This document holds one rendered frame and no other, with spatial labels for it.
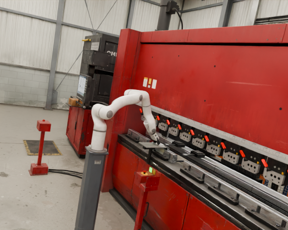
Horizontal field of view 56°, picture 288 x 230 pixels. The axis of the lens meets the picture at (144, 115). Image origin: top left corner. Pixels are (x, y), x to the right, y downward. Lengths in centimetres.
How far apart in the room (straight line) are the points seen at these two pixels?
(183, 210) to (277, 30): 173
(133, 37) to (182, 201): 216
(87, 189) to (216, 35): 184
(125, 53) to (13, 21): 624
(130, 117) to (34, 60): 612
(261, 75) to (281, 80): 17
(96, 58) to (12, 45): 602
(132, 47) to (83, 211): 214
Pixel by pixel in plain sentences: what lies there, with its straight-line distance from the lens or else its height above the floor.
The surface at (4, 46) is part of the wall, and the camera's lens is 948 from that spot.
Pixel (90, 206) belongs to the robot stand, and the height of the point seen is 47.
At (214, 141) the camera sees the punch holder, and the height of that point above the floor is 129.
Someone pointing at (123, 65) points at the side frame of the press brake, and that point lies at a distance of 366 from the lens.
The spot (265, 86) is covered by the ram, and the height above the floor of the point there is 184.
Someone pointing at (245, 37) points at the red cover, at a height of 221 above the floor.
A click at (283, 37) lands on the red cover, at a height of 220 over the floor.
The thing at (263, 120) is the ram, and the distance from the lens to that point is 224.
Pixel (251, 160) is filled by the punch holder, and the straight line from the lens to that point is 229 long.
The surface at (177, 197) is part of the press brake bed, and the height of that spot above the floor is 65.
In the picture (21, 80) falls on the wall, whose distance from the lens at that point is 954.
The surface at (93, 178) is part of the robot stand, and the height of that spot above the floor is 75.
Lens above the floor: 178
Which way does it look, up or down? 9 degrees down
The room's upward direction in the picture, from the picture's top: 10 degrees clockwise
